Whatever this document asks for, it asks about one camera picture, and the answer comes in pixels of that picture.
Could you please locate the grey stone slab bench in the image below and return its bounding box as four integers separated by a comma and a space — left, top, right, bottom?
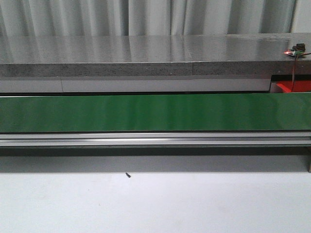
0, 33, 311, 77

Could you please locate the grey pleated curtain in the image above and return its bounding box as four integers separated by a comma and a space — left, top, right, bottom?
0, 0, 296, 36

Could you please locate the white rear conveyor panel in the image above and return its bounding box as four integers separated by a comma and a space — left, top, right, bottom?
0, 78, 270, 93

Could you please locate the green conveyor belt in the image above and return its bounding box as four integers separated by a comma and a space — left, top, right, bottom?
0, 93, 311, 133

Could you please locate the red plastic bin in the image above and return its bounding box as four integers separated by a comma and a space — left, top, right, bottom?
276, 81, 311, 93

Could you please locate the small green sensor board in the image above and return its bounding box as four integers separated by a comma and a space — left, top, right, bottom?
284, 43, 307, 57

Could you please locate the aluminium conveyor frame rail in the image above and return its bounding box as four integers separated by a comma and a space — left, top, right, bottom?
0, 131, 311, 147

